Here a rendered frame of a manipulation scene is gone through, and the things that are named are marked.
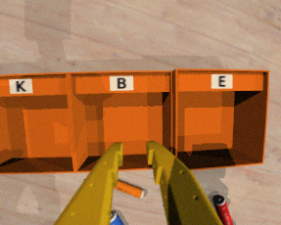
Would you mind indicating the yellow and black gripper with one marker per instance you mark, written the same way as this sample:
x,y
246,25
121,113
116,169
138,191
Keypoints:
x,y
185,202

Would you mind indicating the orange rack of bins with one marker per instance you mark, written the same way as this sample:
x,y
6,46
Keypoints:
x,y
180,109

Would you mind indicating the red battery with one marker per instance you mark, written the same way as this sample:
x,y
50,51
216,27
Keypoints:
x,y
222,210

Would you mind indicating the blue battery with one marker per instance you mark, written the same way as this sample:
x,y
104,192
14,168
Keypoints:
x,y
115,220

